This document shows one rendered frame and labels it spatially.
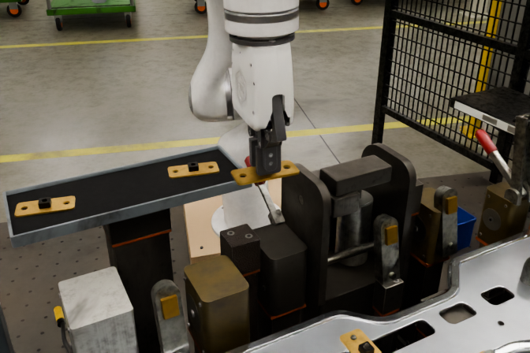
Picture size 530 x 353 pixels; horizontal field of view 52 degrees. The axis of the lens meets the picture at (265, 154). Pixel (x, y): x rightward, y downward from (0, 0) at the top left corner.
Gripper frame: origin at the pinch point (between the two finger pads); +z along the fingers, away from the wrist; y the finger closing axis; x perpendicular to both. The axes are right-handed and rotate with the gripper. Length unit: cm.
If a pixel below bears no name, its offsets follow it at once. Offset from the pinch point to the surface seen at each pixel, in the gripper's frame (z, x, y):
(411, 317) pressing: 29.5, 21.2, 5.5
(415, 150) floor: 130, 179, -213
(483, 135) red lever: 16, 54, -21
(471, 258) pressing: 29.6, 39.2, -3.2
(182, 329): 24.8, -12.9, 0.3
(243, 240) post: 18.9, -0.9, -8.7
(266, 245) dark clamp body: 21.0, 2.9, -8.9
